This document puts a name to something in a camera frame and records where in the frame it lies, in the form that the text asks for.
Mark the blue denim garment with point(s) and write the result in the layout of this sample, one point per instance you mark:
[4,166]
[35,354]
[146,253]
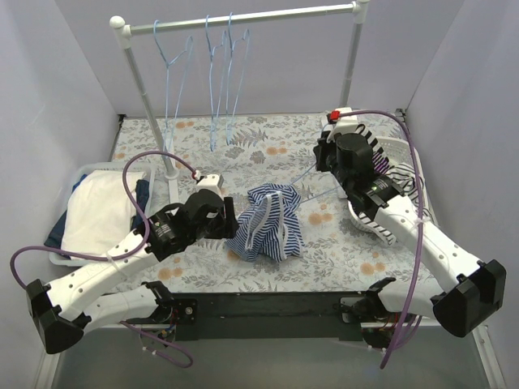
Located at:
[142,195]

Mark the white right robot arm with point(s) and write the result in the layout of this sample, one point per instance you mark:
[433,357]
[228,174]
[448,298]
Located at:
[471,290]

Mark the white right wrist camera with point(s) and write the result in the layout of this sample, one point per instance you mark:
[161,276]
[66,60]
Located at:
[338,125]

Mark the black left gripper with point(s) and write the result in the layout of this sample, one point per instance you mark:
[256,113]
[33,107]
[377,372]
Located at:
[229,216]

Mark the wide black white striped tank top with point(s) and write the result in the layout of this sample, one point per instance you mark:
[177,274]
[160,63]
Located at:
[372,140]

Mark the silver white clothes rack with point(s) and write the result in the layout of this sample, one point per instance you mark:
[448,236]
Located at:
[218,32]

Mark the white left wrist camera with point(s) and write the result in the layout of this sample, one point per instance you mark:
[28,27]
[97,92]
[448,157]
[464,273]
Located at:
[212,182]

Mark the floral patterned table mat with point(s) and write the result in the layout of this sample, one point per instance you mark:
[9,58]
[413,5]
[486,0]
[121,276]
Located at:
[272,149]

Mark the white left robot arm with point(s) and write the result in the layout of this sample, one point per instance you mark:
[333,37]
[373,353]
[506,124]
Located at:
[65,309]

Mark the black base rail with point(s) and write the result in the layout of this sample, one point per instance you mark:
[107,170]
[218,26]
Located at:
[248,316]

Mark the blue white striped tank top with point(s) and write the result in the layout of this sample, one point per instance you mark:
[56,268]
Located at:
[269,226]

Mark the light blue wire hanger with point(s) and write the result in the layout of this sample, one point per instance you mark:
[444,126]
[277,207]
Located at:
[176,72]

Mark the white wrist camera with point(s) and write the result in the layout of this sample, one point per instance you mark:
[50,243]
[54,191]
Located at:
[338,125]
[212,182]

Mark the white perforated plastic basket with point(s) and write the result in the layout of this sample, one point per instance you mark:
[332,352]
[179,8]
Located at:
[401,170]

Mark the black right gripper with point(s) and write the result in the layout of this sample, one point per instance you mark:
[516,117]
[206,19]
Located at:
[321,151]

